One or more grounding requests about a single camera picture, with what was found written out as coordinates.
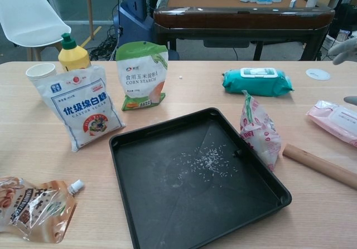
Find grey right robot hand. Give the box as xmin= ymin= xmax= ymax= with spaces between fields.
xmin=329 ymin=36 xmax=357 ymax=106

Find pink white rice bag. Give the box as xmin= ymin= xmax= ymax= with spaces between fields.
xmin=239 ymin=89 xmax=282 ymax=172

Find white rice grains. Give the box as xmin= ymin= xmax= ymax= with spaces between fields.
xmin=171 ymin=141 xmax=240 ymax=182

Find black baking tray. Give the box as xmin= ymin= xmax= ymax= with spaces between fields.
xmin=108 ymin=107 xmax=293 ymax=249

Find white cardboard box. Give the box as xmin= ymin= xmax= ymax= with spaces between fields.
xmin=323 ymin=30 xmax=357 ymax=55

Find white round lid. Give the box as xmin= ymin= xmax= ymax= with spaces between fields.
xmin=305 ymin=67 xmax=331 ymax=81

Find pink wet wipes pack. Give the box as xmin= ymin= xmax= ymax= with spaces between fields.
xmin=305 ymin=100 xmax=357 ymax=149

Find teal wet wipes pack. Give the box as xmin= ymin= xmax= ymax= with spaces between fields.
xmin=221 ymin=67 xmax=295 ymax=97

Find dark brown mahjong table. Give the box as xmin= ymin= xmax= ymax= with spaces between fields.
xmin=153 ymin=0 xmax=336 ymax=62

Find wooden rolling pin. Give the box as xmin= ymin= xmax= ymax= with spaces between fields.
xmin=282 ymin=143 xmax=357 ymax=191

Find green white corn starch bag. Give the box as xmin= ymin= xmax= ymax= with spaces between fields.
xmin=115 ymin=41 xmax=170 ymax=112

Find blue machine base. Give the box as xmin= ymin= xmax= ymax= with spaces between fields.
xmin=113 ymin=0 xmax=180 ymax=61

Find white castor sugar bag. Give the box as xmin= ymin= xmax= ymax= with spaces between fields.
xmin=35 ymin=65 xmax=126 ymax=153

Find yellow bottle with green cap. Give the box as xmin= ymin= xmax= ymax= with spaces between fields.
xmin=57 ymin=32 xmax=92 ymax=73

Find white paper cup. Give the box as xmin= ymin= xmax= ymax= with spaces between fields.
xmin=26 ymin=62 xmax=57 ymax=87

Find white plastic chair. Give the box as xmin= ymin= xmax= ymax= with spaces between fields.
xmin=0 ymin=0 xmax=72 ymax=62

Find brown spout pouch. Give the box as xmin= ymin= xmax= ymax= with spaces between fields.
xmin=0 ymin=176 xmax=86 ymax=244

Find black floor cables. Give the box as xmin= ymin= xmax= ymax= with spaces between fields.
xmin=89 ymin=33 xmax=120 ymax=62

